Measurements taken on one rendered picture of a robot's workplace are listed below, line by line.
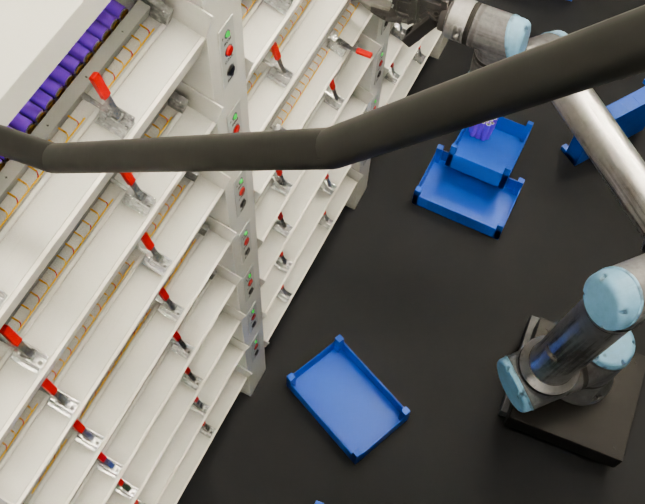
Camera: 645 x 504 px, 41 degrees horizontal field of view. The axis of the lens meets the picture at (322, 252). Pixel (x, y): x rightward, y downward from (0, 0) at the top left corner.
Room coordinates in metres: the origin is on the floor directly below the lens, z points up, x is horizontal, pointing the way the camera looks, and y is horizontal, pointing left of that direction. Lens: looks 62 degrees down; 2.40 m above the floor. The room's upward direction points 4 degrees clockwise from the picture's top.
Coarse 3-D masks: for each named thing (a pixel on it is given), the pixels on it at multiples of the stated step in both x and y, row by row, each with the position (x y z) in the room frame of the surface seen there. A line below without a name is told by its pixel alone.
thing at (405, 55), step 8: (408, 48) 1.80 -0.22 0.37; (416, 48) 1.80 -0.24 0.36; (400, 56) 1.76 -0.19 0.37; (408, 56) 1.77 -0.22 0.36; (392, 64) 1.68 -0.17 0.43; (400, 64) 1.73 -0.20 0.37; (408, 64) 1.74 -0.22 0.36; (392, 72) 1.67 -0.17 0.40; (400, 72) 1.71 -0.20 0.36; (384, 80) 1.66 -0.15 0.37; (392, 80) 1.67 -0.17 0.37; (384, 88) 1.64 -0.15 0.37; (392, 88) 1.64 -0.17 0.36; (384, 96) 1.61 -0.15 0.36; (384, 104) 1.58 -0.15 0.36
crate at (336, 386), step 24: (312, 360) 0.89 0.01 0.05; (336, 360) 0.91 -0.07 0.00; (360, 360) 0.90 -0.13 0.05; (288, 384) 0.82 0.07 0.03; (312, 384) 0.84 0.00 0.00; (336, 384) 0.84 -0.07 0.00; (360, 384) 0.85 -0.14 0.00; (312, 408) 0.75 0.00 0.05; (336, 408) 0.77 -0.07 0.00; (360, 408) 0.77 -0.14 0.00; (384, 408) 0.78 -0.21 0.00; (336, 432) 0.70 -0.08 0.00; (360, 432) 0.70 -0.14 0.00; (384, 432) 0.71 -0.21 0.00; (360, 456) 0.62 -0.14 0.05
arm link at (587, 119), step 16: (544, 32) 1.36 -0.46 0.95; (560, 32) 1.35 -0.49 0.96; (528, 48) 1.29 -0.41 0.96; (576, 96) 1.18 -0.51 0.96; (592, 96) 1.18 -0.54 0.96; (560, 112) 1.17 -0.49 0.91; (576, 112) 1.14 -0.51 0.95; (592, 112) 1.13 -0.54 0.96; (608, 112) 1.14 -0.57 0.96; (576, 128) 1.11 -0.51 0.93; (592, 128) 1.10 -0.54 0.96; (608, 128) 1.09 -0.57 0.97; (592, 144) 1.07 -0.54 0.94; (608, 144) 1.06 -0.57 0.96; (624, 144) 1.06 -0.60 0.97; (592, 160) 1.05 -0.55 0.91; (608, 160) 1.03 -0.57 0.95; (624, 160) 1.02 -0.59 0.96; (640, 160) 1.02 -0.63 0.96; (608, 176) 1.00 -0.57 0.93; (624, 176) 0.99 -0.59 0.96; (640, 176) 0.98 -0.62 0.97; (624, 192) 0.96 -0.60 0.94; (640, 192) 0.95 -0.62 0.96; (624, 208) 0.94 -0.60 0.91; (640, 208) 0.92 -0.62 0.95; (640, 224) 0.89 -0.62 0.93
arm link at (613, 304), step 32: (640, 256) 0.80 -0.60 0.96; (608, 288) 0.73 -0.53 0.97; (640, 288) 0.72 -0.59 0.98; (576, 320) 0.75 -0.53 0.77; (608, 320) 0.69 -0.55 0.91; (640, 320) 0.69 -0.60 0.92; (544, 352) 0.76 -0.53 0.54; (576, 352) 0.72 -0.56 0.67; (512, 384) 0.75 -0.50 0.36; (544, 384) 0.73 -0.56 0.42; (576, 384) 0.76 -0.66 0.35
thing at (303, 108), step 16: (352, 16) 1.37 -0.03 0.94; (368, 16) 1.38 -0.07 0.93; (336, 32) 1.32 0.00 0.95; (352, 32) 1.33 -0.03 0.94; (336, 64) 1.24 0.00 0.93; (304, 80) 1.18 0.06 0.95; (320, 80) 1.19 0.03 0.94; (304, 96) 1.14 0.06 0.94; (320, 96) 1.15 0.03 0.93; (288, 112) 1.09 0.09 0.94; (304, 112) 1.10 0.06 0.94; (288, 128) 1.06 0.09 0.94; (256, 176) 0.93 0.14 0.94; (256, 192) 0.87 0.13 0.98
